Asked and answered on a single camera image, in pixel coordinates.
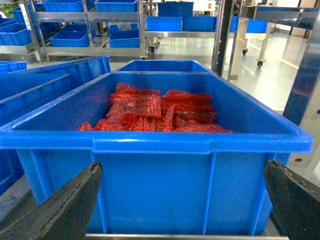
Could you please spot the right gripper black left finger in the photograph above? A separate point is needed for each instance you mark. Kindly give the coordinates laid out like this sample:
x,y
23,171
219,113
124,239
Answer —
x,y
65,215

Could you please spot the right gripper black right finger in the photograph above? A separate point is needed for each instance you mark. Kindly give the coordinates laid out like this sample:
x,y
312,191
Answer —
x,y
295,201

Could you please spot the blue bin with red bags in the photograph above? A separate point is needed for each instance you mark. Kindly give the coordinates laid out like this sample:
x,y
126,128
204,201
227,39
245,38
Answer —
x,y
160,182

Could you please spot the blue bin at left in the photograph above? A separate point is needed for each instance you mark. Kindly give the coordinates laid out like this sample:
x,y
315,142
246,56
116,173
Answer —
x,y
40,87

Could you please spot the blue bin behind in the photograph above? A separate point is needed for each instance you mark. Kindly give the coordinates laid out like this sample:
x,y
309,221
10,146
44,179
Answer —
x,y
185,66

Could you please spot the far steel shelf rack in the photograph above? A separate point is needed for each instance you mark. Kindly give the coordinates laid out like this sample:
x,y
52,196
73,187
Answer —
x,y
43,49

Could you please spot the red bubble wrap bags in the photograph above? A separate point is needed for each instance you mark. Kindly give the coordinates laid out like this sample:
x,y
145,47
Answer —
x,y
134,109

